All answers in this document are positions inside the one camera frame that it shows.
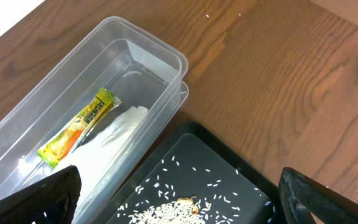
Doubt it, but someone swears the black food waste tray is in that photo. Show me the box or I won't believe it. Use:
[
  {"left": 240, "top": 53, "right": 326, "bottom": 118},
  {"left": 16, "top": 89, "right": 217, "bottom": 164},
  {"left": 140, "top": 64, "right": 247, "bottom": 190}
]
[{"left": 95, "top": 122, "right": 286, "bottom": 223}]

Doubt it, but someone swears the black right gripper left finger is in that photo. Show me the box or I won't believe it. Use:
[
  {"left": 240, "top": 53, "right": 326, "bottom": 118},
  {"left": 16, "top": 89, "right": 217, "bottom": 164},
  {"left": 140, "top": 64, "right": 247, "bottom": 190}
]
[{"left": 0, "top": 166, "right": 81, "bottom": 223}]

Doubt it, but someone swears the white tissue paper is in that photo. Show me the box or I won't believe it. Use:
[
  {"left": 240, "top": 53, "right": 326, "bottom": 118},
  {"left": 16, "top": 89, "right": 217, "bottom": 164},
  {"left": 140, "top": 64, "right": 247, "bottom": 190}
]
[{"left": 29, "top": 106, "right": 149, "bottom": 205}]

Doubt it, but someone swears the green orange snack wrapper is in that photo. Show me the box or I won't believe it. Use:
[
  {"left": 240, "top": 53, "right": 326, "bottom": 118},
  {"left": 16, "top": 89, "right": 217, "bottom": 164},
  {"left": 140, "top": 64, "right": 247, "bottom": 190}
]
[{"left": 36, "top": 87, "right": 122, "bottom": 168}]

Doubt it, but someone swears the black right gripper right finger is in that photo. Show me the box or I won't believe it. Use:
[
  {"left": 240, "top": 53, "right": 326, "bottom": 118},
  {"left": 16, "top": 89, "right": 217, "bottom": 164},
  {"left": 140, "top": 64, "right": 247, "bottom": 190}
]
[{"left": 278, "top": 167, "right": 358, "bottom": 224}]

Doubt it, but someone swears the pile of rice scraps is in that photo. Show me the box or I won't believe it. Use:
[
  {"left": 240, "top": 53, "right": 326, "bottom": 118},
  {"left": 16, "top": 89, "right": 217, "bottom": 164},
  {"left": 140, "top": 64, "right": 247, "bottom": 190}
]
[{"left": 116, "top": 155, "right": 276, "bottom": 224}]

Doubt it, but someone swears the clear plastic waste bin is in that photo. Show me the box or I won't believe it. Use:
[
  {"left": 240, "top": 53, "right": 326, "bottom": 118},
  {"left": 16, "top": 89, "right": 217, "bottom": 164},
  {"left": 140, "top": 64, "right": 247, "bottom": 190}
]
[{"left": 0, "top": 17, "right": 188, "bottom": 223}]

